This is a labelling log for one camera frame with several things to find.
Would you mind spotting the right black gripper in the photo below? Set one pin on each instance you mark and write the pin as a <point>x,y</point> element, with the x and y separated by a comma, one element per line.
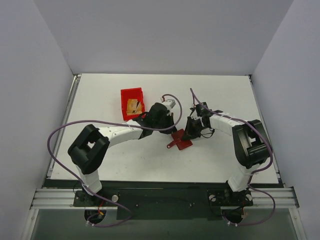
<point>191,124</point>

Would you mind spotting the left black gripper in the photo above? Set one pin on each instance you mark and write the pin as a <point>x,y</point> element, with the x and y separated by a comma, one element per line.
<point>169,124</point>

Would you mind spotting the red leather card holder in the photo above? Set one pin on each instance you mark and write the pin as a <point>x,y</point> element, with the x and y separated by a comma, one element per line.
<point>177,140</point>

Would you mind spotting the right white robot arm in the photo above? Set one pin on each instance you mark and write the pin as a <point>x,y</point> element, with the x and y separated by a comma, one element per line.
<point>251,145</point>

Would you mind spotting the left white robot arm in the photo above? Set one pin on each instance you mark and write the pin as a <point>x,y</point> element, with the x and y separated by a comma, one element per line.
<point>89,148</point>

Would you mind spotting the gold cards in bin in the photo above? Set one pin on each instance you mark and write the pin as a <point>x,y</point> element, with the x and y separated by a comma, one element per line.
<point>134,107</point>

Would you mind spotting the red plastic bin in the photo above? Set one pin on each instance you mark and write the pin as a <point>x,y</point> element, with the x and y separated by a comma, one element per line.
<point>133,93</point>

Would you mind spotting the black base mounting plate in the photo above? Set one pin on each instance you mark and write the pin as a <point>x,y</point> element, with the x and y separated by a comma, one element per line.
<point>175,200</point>

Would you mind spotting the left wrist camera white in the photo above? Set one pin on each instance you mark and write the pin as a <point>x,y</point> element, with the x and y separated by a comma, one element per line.
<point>169,104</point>

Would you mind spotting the aluminium front rail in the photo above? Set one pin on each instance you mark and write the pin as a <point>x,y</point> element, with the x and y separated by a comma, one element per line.
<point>62,199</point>

